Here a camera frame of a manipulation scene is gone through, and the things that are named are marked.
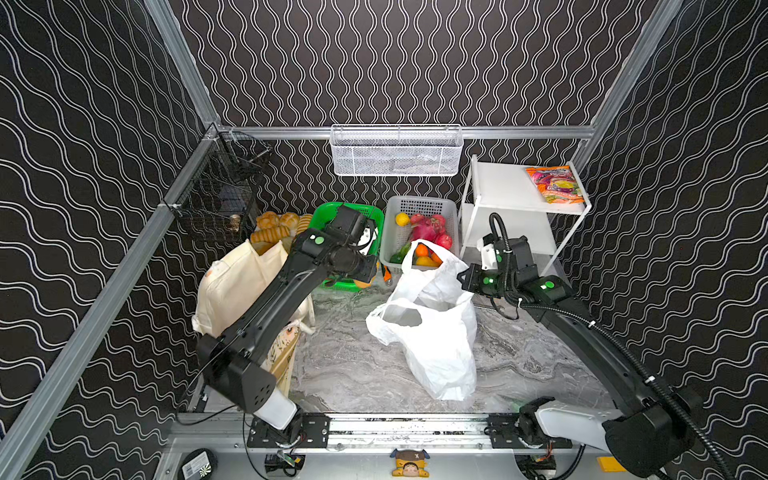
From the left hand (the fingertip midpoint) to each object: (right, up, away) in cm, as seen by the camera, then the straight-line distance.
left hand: (377, 269), depth 76 cm
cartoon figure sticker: (+8, -44, -7) cm, 46 cm away
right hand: (+21, -2, +2) cm, 21 cm away
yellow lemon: (+8, +17, +41) cm, 45 cm away
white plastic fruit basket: (+5, +10, +39) cm, 40 cm away
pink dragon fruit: (+16, +13, +28) cm, 35 cm away
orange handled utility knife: (+3, -3, +28) cm, 28 cm away
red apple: (+22, +8, +28) cm, 36 cm away
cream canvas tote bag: (-38, -3, -1) cm, 39 cm away
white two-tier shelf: (+35, +23, +9) cm, 43 cm away
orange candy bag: (+48, +22, +5) cm, 53 cm away
